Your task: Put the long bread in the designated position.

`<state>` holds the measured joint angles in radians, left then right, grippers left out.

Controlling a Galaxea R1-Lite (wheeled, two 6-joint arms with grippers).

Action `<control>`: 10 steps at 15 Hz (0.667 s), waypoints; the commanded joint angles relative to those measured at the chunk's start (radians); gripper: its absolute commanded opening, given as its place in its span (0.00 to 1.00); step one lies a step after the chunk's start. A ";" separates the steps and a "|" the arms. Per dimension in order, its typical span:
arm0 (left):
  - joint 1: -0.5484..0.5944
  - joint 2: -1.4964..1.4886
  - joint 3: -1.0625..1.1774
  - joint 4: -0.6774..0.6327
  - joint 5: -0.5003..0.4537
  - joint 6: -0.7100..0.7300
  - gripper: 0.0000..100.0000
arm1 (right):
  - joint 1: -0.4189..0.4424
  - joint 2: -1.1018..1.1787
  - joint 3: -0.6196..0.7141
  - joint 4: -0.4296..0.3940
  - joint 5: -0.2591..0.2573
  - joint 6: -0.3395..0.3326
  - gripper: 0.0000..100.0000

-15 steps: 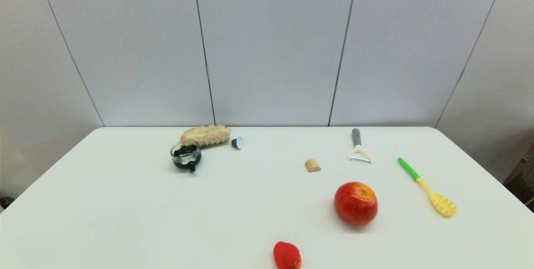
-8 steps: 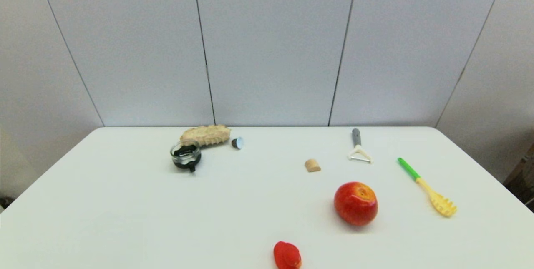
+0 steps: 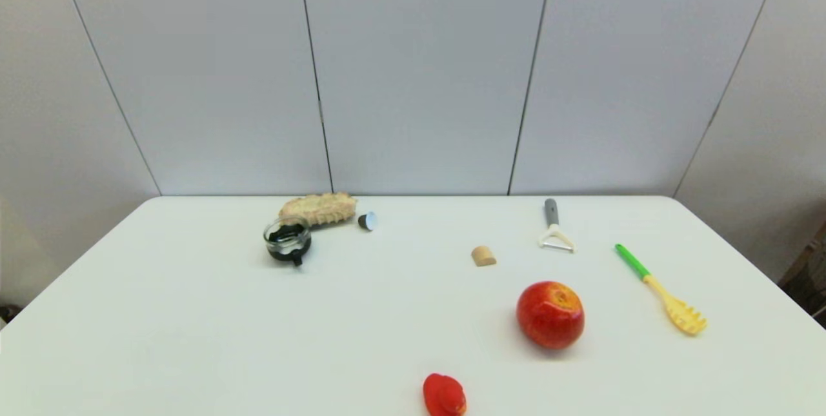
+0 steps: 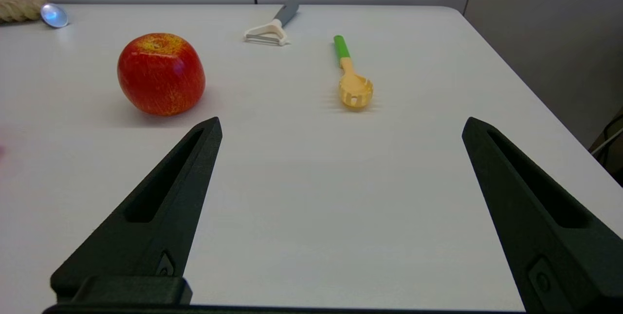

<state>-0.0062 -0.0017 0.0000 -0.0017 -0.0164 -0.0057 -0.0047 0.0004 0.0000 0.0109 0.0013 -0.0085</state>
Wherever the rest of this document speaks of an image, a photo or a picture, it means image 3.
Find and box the glass cup with black base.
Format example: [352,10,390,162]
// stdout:
[263,215,313,267]

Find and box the white peeler with grey handle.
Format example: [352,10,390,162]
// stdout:
[539,198,576,253]

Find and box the dark brown furniture piece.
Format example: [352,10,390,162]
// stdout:
[778,219,826,330]

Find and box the red apple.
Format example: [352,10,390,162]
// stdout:
[516,281,586,350]

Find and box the small red toy fruit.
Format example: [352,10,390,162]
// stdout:
[423,373,467,416]

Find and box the yellow pasta spoon green handle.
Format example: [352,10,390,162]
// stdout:
[614,243,708,337]

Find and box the long braided brown bread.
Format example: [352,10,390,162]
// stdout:
[279,192,358,228]

